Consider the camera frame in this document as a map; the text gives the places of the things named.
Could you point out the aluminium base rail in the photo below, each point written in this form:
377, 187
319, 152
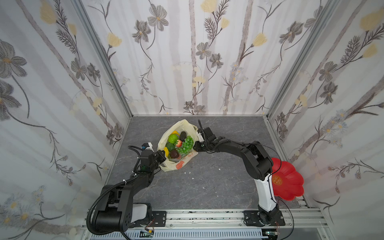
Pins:
227, 224

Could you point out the green fake grape bunch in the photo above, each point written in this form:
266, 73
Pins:
186, 146

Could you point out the bright green fake fruit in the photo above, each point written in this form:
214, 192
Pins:
173, 138

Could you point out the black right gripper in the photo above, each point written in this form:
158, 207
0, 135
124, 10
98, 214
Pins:
207, 139

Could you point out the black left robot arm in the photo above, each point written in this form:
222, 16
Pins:
113, 210

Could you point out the red flower-shaped plastic bowl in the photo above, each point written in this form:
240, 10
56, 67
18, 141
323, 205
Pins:
286, 181

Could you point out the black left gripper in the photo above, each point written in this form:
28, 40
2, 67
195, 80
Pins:
159, 156

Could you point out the small black fake fruit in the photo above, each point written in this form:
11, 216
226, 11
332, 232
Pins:
183, 136

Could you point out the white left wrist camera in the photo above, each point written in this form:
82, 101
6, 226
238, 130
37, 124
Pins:
147, 146

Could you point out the fake red strawberry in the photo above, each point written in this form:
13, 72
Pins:
178, 143

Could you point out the pale yellow plastic bag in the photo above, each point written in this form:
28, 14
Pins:
176, 164

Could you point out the dark brown fake fruit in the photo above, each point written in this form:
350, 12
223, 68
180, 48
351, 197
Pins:
174, 154

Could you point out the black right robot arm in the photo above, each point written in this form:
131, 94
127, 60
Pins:
259, 166

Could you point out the dark green fake fruit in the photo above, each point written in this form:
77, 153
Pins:
170, 146

